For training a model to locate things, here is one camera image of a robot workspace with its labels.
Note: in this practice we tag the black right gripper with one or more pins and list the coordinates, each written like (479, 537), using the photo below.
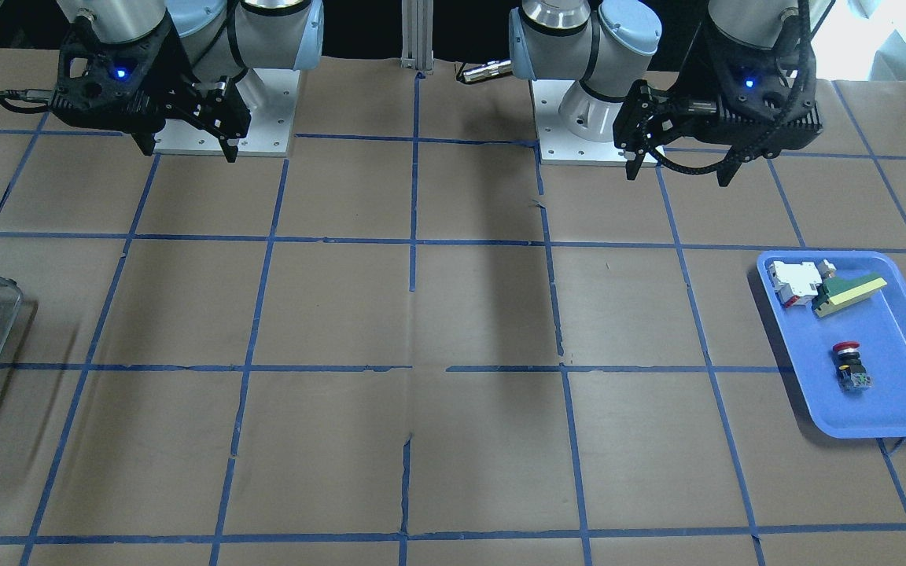
(172, 72)

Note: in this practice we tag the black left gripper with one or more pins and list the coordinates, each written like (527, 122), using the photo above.
(703, 77)

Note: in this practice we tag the red emergency stop button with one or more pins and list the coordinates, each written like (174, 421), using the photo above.
(852, 373)

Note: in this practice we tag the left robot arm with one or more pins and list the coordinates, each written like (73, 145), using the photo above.
(607, 49)

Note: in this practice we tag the white circuit breaker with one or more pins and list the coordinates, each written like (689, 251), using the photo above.
(798, 284)

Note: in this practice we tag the green yellow terminal block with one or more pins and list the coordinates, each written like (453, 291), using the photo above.
(837, 293)

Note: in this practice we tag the blue plastic tray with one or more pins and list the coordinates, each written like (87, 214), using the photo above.
(877, 325)

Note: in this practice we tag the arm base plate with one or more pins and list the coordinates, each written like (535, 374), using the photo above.
(574, 127)
(271, 95)

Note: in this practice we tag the aluminium frame post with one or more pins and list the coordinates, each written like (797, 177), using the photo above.
(417, 35)

